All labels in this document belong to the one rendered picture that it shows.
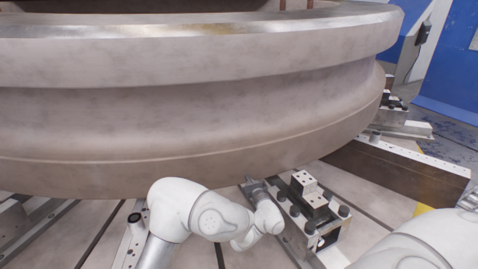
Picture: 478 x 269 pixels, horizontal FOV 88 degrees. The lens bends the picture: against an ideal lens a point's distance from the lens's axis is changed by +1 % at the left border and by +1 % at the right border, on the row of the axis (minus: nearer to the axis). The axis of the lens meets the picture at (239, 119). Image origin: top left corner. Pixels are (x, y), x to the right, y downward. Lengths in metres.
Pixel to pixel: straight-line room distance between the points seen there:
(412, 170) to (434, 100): 3.29
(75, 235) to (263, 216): 1.50
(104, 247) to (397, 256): 1.93
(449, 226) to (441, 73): 5.09
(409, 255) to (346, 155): 2.19
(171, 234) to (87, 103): 0.90
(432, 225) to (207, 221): 0.48
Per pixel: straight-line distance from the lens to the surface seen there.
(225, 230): 0.72
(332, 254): 1.82
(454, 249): 0.53
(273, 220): 1.25
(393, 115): 3.40
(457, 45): 5.48
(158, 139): 1.43
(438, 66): 5.60
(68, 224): 2.42
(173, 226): 0.80
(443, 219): 0.58
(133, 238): 1.61
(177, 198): 0.79
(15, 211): 2.23
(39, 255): 2.32
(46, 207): 2.48
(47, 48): 1.30
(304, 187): 1.62
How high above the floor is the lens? 1.90
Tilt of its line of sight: 28 degrees down
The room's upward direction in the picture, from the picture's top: straight up
